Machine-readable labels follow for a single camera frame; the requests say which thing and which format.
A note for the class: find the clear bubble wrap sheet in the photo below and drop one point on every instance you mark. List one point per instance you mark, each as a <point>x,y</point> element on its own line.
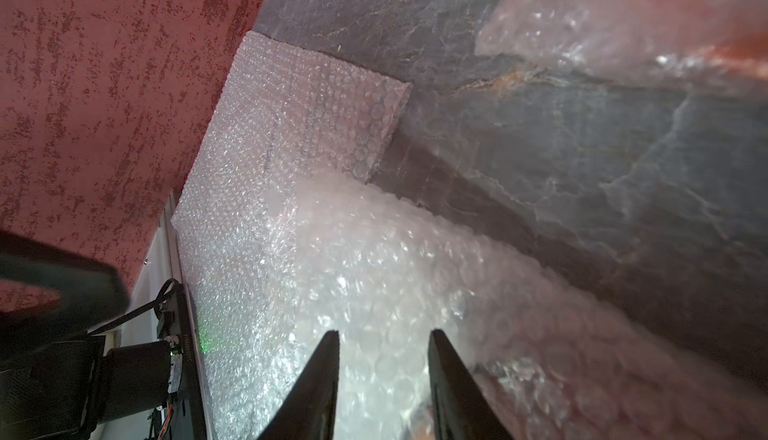
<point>284,114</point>

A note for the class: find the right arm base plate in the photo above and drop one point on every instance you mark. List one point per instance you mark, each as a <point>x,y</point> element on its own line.
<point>185,409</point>

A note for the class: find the bubble wrapped orange plate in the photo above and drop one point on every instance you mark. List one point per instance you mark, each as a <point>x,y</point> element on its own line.
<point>713,45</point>

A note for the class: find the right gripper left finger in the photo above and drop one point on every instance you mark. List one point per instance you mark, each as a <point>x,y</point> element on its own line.
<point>309,410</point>

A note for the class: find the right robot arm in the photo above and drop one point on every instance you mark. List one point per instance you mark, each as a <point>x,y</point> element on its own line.
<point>69,388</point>

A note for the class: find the bubble pink plate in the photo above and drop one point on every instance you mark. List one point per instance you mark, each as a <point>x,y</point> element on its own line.
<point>552,361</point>

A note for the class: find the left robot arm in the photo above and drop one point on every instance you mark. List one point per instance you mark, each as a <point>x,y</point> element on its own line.
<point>85,292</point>

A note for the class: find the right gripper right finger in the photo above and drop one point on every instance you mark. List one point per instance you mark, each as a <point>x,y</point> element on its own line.
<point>460,410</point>

